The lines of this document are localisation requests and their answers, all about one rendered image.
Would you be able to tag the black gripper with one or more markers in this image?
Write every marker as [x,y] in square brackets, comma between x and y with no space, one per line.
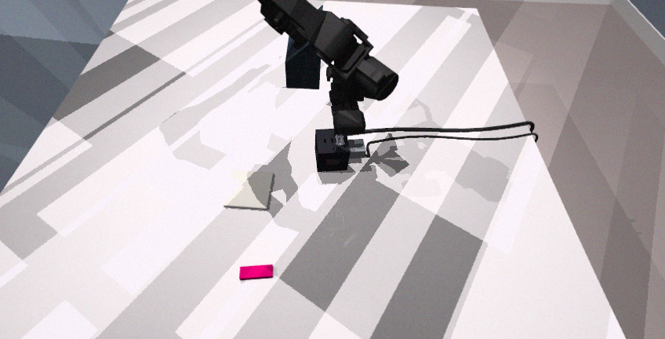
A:
[347,118]

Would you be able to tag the pink rectangular block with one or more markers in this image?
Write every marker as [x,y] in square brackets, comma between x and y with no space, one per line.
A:
[256,272]

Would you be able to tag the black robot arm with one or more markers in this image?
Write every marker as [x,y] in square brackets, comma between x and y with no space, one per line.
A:
[334,41]

